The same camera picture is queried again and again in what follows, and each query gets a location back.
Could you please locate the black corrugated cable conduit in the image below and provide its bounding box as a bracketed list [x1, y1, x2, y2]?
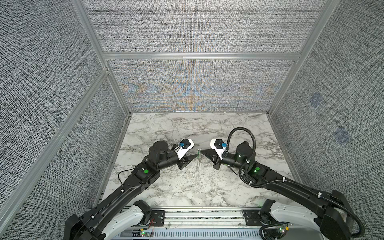
[226, 126, 366, 238]

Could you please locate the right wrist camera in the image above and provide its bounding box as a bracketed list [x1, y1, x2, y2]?
[210, 139, 227, 160]

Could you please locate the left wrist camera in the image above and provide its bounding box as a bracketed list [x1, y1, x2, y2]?
[174, 139, 195, 160]

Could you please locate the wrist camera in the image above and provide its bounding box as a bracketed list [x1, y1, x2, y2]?
[174, 139, 195, 160]
[210, 139, 227, 160]

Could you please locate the grey slotted cable duct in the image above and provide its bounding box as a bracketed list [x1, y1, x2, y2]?
[113, 229, 261, 240]

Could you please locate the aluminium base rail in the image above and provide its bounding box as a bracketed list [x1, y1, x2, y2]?
[119, 206, 319, 232]

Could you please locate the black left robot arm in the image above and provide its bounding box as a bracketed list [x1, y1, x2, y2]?
[64, 139, 197, 240]

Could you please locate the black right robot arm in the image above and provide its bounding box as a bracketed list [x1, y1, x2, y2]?
[201, 139, 366, 240]

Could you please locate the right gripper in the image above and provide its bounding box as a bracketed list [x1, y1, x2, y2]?
[201, 148, 248, 174]

